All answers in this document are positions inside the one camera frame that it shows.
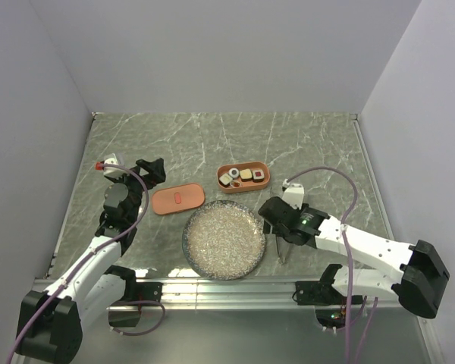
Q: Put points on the white round sushi piece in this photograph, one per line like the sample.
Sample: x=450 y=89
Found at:
x=234 y=172

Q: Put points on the orange lunch box base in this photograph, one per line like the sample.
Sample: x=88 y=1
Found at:
x=248 y=186

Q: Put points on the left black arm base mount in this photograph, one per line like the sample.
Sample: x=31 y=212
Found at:
x=148 y=291

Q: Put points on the cream topped sushi piece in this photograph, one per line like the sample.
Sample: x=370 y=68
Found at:
x=246 y=174

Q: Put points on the speckled round plate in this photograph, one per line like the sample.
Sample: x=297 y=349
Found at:
x=223 y=240

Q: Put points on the orange lunch box lid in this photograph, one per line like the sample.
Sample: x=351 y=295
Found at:
x=177 y=199

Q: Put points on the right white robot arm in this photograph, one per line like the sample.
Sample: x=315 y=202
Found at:
x=414 y=274

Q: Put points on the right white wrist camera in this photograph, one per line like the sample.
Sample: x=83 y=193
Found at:
x=293 y=194

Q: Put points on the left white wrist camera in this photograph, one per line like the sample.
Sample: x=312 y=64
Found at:
x=111 y=165

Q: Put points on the orange topped sushi cup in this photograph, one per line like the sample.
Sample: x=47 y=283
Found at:
x=235 y=184

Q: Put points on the red topped sushi piece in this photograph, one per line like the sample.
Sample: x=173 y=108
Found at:
x=258 y=175

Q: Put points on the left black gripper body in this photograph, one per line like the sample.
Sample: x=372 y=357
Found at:
x=136 y=186

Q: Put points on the metal tongs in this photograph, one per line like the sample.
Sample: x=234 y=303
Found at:
x=283 y=250

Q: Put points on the aluminium front rail frame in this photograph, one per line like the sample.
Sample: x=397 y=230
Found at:
x=188 y=293

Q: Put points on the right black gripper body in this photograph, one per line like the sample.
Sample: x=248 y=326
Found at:
x=283 y=233

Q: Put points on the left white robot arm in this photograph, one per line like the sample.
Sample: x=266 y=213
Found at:
x=52 y=322

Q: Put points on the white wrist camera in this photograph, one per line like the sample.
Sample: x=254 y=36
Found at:
x=111 y=165
x=293 y=194

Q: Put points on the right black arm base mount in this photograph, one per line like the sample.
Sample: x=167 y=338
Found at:
x=317 y=293

